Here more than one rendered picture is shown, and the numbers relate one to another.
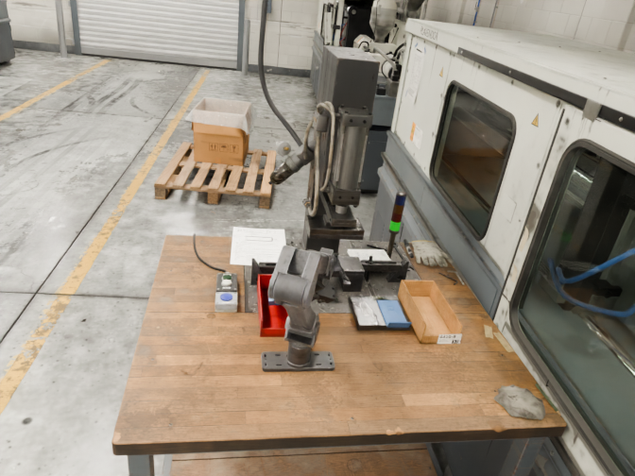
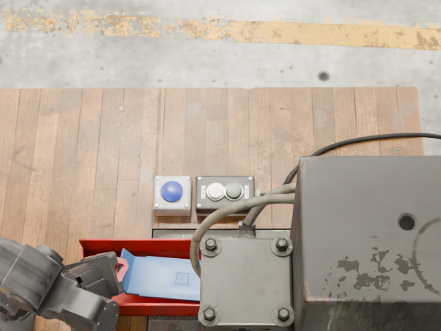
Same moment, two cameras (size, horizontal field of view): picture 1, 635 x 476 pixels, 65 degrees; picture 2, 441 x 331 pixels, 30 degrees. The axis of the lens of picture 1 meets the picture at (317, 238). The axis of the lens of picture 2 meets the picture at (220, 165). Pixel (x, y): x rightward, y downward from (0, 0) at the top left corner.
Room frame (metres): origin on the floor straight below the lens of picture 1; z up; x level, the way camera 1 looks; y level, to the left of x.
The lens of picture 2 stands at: (1.55, -0.32, 2.27)
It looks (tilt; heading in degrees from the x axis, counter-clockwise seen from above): 63 degrees down; 106
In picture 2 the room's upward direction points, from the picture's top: 4 degrees counter-clockwise
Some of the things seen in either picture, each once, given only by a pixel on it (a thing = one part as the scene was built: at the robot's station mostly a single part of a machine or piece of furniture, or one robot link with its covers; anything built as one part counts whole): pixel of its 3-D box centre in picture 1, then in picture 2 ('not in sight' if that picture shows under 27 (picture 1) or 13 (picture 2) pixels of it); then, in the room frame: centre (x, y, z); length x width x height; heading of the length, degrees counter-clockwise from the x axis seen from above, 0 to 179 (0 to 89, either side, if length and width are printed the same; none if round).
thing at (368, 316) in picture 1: (378, 312); not in sight; (1.34, -0.23, 0.91); 0.17 x 0.16 x 0.02; 101
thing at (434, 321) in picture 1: (428, 311); not in sight; (1.35, -0.39, 0.93); 0.25 x 0.13 x 0.08; 11
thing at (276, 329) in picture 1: (278, 303); (151, 276); (1.29, 0.10, 0.93); 0.25 x 0.12 x 0.06; 11
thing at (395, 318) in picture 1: (393, 311); not in sight; (1.32, -0.27, 0.93); 0.15 x 0.07 x 0.03; 11
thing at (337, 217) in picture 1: (334, 191); not in sight; (1.56, -0.04, 1.22); 0.26 x 0.18 x 0.30; 11
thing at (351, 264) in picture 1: (333, 263); not in sight; (1.49, -0.07, 0.98); 0.20 x 0.10 x 0.01; 101
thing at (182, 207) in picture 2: (226, 305); (173, 198); (1.29, 0.26, 0.90); 0.07 x 0.07 x 0.06; 11
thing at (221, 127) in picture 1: (223, 130); not in sight; (4.85, 1.06, 0.40); 0.67 x 0.60 x 0.50; 3
